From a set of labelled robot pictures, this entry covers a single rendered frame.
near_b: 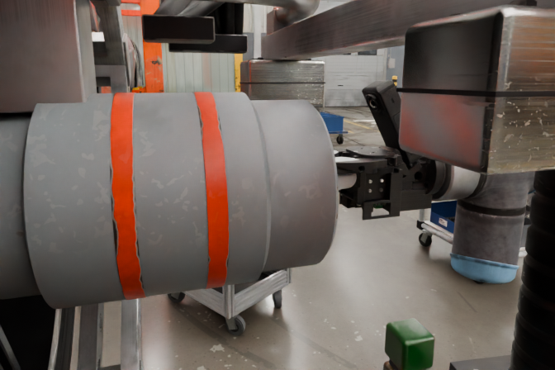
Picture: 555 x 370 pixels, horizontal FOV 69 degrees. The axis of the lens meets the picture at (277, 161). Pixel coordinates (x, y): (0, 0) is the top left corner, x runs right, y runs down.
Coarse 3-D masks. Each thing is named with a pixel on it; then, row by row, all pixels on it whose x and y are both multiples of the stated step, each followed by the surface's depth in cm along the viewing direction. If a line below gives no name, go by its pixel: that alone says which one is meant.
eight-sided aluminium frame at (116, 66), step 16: (112, 16) 42; (96, 32) 48; (112, 32) 43; (96, 48) 46; (112, 48) 45; (128, 48) 49; (96, 64) 47; (112, 64) 47; (128, 64) 48; (96, 80) 48; (112, 80) 47; (128, 80) 49; (96, 304) 45; (128, 304) 45; (80, 320) 44; (96, 320) 44; (128, 320) 45; (80, 336) 43; (96, 336) 43; (128, 336) 44; (80, 352) 42; (96, 352) 42; (128, 352) 43; (80, 368) 41; (96, 368) 42; (112, 368) 42; (128, 368) 42
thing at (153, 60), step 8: (144, 0) 351; (152, 0) 353; (144, 8) 352; (152, 8) 354; (144, 40) 357; (144, 48) 359; (152, 48) 360; (160, 48) 362; (144, 56) 360; (152, 56) 362; (160, 56) 364; (152, 64) 363; (160, 64) 365; (152, 72) 364; (160, 72) 366; (152, 80) 366; (160, 80) 368; (144, 88) 367; (152, 88) 367; (160, 88) 369
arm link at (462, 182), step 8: (448, 168) 51; (456, 168) 51; (448, 176) 51; (456, 176) 51; (464, 176) 51; (472, 176) 52; (448, 184) 52; (456, 184) 51; (464, 184) 52; (472, 184) 52; (440, 192) 53; (448, 192) 52; (456, 192) 52; (464, 192) 53; (472, 192) 53; (432, 200) 55; (440, 200) 54
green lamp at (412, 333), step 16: (400, 320) 46; (416, 320) 46; (400, 336) 43; (416, 336) 43; (432, 336) 43; (400, 352) 43; (416, 352) 42; (432, 352) 43; (400, 368) 43; (416, 368) 43
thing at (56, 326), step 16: (0, 304) 43; (16, 304) 44; (32, 304) 44; (0, 320) 43; (16, 320) 43; (32, 320) 43; (48, 320) 43; (0, 336) 34; (16, 336) 42; (32, 336) 42; (48, 336) 43; (0, 352) 35; (16, 352) 41; (32, 352) 41; (48, 352) 42; (0, 368) 34; (16, 368) 37; (32, 368) 40; (48, 368) 40
